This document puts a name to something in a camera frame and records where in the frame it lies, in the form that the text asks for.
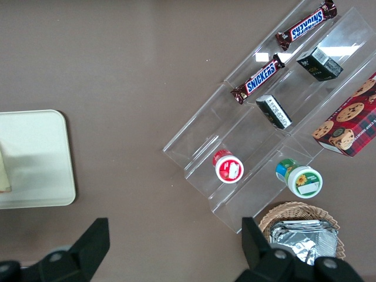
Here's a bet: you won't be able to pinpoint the red lidded cup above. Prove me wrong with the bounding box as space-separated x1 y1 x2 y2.
212 149 244 184

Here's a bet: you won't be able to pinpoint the green lidded cup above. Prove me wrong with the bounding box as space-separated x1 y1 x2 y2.
275 158 323 199

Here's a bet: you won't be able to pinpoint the red chocolate chip cookie box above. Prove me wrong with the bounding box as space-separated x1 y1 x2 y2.
311 73 376 158

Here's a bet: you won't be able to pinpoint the silver foil packets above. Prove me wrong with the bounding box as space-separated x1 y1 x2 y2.
269 219 338 265

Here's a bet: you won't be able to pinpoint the black box with silver end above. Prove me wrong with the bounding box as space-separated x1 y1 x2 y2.
296 46 344 82

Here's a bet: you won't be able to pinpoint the black box with white label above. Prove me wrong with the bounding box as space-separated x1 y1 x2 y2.
255 95 293 130

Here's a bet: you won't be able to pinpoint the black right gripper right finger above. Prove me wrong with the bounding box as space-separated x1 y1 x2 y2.
234 217 365 282

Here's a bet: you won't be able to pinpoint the clear acrylic tiered stand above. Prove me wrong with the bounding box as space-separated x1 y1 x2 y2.
162 0 376 234

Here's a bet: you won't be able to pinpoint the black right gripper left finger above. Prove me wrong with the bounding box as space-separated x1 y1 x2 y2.
0 217 110 282

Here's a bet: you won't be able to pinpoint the white plastic tray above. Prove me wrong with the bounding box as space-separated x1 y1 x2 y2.
0 109 76 209

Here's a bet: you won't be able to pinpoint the small tan wicker basket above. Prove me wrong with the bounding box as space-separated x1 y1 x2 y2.
258 202 346 261

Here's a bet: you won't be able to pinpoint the brown Snickers bar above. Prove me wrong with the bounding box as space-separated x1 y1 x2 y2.
230 53 286 105
274 0 338 52

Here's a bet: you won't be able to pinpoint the triangle sandwich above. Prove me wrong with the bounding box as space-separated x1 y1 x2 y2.
0 143 12 193

